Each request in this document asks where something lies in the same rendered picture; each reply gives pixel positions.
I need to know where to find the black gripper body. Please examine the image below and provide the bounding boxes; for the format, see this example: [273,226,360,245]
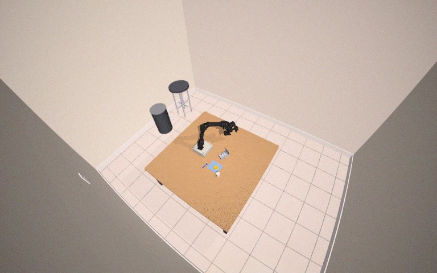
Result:
[224,126,238,136]

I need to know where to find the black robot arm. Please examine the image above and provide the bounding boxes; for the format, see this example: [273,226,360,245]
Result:
[197,121,236,150]

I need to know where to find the light blue flat mat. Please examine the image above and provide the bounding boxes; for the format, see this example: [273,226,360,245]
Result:
[207,160,223,173]

